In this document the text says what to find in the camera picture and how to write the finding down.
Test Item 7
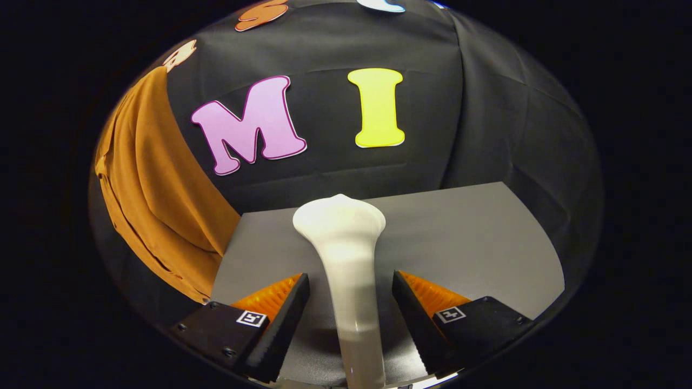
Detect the orange button shirt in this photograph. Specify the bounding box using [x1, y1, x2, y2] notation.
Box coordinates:
[95, 65, 241, 303]

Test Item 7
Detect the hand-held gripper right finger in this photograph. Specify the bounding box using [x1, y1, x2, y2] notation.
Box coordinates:
[392, 270, 536, 379]

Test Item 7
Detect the grey top cabinet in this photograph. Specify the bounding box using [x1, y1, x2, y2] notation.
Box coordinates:
[210, 182, 565, 387]

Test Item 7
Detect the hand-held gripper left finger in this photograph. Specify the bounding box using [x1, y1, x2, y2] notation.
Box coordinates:
[170, 273, 311, 383]

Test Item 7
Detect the white garment steamer head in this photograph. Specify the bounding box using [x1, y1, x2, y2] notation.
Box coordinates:
[292, 193, 387, 389]

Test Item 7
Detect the black backdrop cloth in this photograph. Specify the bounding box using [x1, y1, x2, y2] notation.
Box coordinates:
[89, 0, 603, 325]

